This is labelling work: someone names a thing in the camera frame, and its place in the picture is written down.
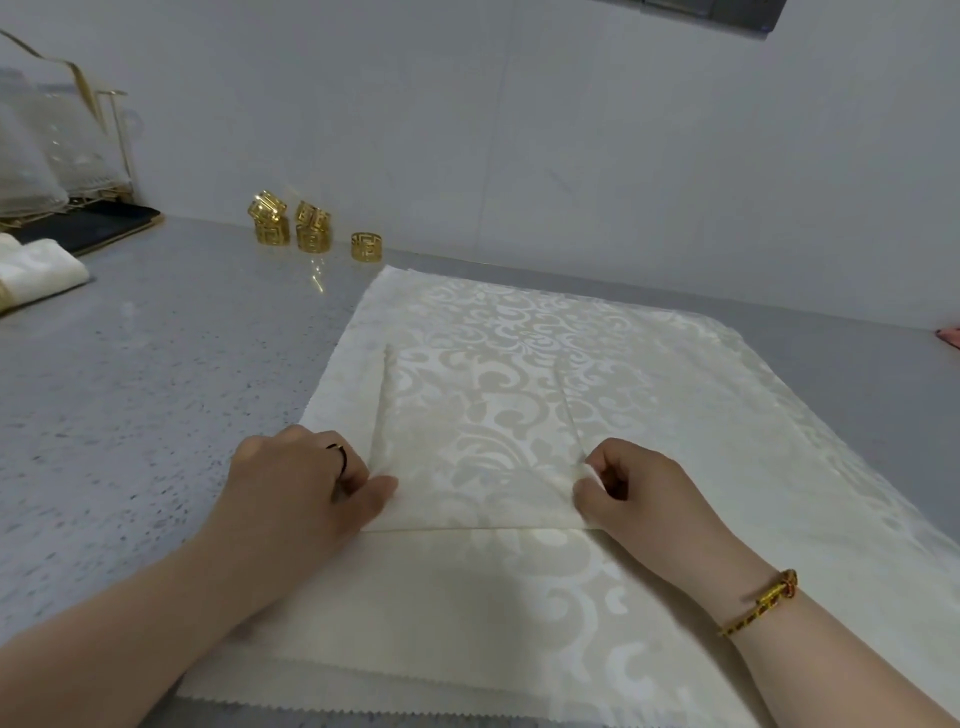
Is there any person's left hand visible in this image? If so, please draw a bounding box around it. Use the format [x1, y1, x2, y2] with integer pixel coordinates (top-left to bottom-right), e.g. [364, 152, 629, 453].
[216, 423, 399, 595]

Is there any person's right hand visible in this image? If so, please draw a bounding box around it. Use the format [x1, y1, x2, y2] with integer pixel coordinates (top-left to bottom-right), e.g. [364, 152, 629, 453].
[573, 438, 741, 595]

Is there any cream damask napkin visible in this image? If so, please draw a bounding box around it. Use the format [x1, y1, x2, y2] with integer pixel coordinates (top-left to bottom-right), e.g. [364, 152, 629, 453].
[360, 341, 603, 535]

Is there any person's left forearm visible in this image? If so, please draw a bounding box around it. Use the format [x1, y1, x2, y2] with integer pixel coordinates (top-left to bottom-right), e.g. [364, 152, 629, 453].
[0, 517, 264, 728]

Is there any person's right forearm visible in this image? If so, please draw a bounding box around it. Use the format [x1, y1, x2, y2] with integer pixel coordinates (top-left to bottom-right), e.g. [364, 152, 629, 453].
[697, 551, 960, 728]

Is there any large cream damask cloth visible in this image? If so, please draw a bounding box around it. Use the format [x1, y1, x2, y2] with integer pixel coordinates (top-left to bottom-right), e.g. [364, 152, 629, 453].
[174, 264, 960, 728]

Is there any black tray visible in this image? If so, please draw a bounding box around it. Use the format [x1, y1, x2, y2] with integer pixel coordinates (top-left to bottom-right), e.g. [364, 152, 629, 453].
[0, 204, 163, 258]

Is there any rolled white napkin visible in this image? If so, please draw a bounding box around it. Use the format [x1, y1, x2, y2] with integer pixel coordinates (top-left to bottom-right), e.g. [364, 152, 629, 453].
[0, 232, 93, 315]

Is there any clear ribbed drinking glass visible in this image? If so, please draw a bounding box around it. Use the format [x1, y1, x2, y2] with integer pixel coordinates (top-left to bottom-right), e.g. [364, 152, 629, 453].
[41, 75, 133, 198]
[0, 67, 70, 220]

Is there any gold bead bracelet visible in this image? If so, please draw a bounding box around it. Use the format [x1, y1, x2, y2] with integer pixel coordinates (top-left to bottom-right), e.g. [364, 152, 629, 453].
[718, 569, 799, 639]

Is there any gold wire glass rack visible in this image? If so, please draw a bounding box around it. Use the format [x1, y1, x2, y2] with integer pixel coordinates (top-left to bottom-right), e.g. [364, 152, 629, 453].
[0, 28, 135, 226]

